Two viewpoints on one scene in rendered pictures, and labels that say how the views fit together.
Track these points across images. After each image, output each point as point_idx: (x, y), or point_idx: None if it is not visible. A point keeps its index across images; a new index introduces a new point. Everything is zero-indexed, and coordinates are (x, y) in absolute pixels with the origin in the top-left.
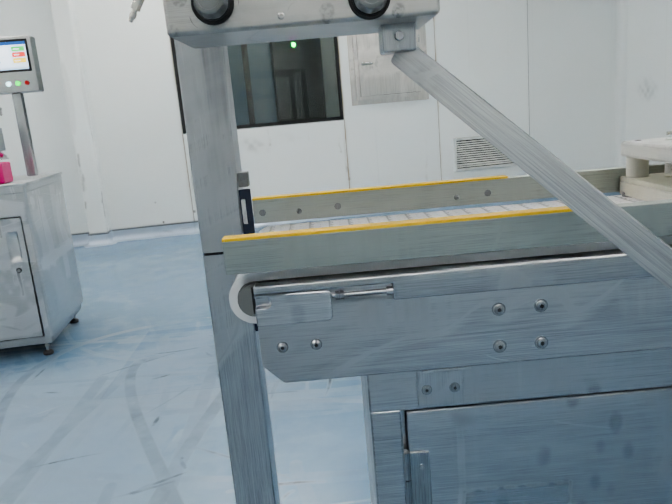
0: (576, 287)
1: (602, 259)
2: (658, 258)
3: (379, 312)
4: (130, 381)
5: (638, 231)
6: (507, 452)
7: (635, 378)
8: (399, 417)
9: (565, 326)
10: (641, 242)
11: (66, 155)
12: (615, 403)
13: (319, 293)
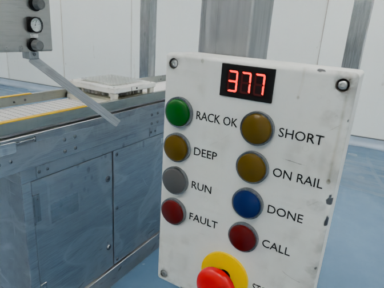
0: (83, 130)
1: (89, 120)
2: (112, 119)
3: (31, 147)
4: None
5: (108, 112)
6: (61, 187)
7: (93, 155)
8: (30, 184)
9: (80, 142)
10: (108, 115)
11: None
12: (88, 163)
13: (12, 143)
